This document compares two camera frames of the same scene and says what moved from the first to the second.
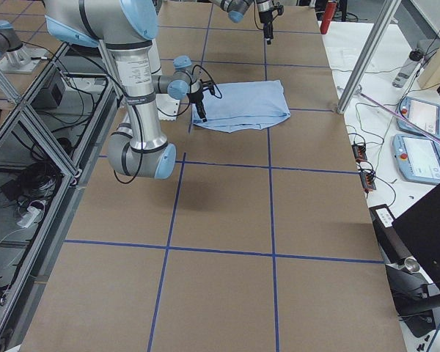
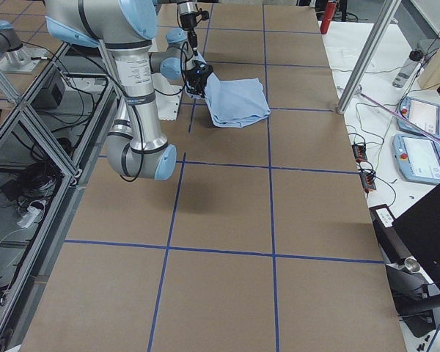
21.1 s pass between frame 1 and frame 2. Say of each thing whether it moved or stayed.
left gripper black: moved
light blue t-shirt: moved
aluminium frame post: stayed
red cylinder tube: stayed
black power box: stayed
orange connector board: stayed
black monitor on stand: stayed
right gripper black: moved
